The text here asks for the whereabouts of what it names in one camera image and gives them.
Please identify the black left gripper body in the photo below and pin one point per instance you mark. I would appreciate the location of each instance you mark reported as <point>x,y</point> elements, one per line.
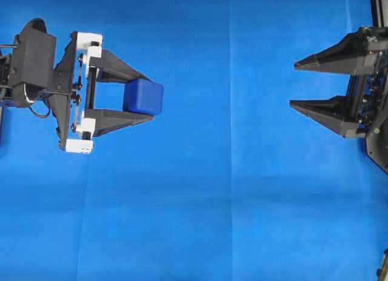
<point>64,91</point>

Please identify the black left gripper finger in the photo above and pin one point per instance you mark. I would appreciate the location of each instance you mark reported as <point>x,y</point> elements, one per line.
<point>111,69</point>
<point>110,120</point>

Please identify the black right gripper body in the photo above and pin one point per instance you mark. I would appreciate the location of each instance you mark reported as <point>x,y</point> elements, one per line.
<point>365,93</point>

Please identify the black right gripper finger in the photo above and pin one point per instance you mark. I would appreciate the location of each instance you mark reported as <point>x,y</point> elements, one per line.
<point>332,114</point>
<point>346,57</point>

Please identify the blue block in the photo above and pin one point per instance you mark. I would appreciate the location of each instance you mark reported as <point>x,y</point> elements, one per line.
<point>143,96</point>

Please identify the blue table cloth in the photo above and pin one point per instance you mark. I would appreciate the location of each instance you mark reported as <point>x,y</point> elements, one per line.
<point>227,183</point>

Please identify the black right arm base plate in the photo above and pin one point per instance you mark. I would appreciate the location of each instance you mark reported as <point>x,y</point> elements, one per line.
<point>376,146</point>

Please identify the black aluminium frame rail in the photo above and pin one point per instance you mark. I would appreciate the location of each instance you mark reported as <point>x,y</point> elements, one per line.
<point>379,10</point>

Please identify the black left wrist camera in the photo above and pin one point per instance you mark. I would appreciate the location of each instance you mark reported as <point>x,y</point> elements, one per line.
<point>32,63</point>

